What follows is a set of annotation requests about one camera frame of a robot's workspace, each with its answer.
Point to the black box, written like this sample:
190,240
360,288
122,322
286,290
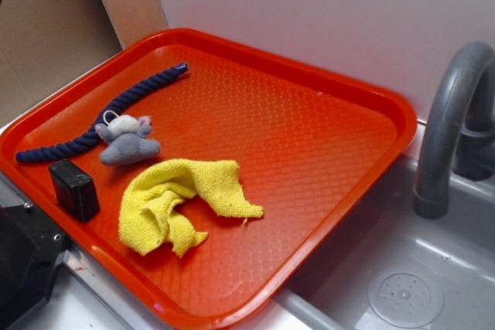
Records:
75,190

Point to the orange plastic tray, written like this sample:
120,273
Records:
309,144

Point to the grey plush mouse toy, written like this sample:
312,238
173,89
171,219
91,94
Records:
126,138

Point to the yellow cloth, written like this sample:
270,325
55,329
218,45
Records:
148,216

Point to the grey toy sink basin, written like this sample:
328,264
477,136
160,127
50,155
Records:
384,267

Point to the grey toy faucet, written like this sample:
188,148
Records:
459,134

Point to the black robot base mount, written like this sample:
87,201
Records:
32,249

